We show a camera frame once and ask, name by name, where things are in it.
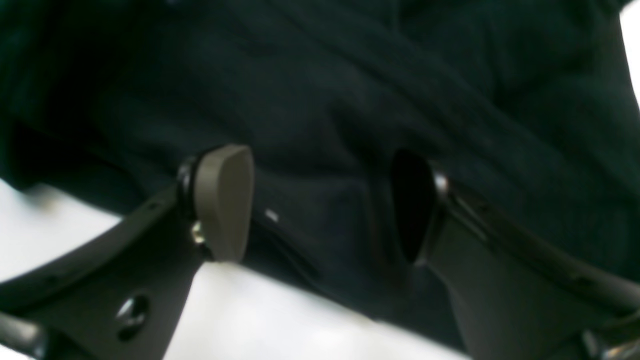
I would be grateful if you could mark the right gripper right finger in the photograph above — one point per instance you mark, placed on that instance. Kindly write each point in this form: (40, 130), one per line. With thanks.
(514, 296)

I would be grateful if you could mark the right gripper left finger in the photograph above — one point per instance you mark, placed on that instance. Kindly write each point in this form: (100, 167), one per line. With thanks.
(120, 296)

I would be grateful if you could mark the plain black T-shirt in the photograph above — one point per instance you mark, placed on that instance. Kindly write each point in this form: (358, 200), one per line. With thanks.
(528, 102)

